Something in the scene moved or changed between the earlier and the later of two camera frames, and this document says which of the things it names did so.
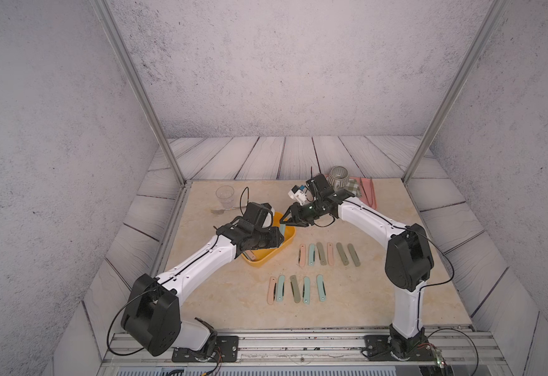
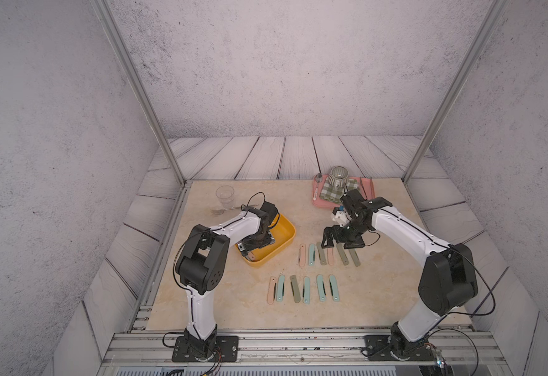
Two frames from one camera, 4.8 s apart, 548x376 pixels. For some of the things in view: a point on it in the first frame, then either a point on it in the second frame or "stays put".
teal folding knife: [306, 295] stays put
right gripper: [295, 209] to [337, 238]
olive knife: [354, 255] stays put
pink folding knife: [330, 254] stays put
